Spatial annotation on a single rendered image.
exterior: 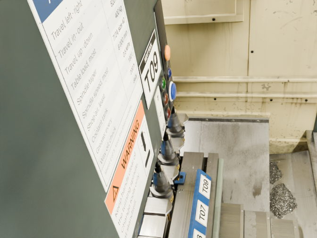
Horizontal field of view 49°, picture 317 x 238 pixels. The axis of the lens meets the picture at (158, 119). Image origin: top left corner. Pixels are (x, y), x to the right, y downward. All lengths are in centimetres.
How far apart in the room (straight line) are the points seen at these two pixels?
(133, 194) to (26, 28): 26
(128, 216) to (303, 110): 127
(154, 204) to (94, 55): 64
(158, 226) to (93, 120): 96
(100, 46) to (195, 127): 132
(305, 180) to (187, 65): 72
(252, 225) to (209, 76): 62
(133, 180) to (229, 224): 102
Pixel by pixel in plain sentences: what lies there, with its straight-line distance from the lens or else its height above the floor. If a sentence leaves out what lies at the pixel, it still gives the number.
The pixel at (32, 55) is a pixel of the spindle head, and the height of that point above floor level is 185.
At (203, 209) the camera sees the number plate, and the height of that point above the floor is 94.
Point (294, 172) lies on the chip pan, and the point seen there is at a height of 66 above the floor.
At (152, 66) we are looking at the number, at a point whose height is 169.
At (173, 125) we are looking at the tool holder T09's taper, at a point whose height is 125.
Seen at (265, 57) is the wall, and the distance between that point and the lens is 142.
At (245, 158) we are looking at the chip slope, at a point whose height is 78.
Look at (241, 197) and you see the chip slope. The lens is 152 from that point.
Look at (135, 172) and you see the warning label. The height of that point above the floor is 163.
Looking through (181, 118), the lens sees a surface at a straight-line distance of 110.
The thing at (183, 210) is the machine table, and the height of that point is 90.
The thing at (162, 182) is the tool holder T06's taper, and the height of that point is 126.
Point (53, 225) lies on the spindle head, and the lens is 26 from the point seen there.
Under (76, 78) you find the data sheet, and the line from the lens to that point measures 28.
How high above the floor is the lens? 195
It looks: 41 degrees down
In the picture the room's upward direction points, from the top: 11 degrees counter-clockwise
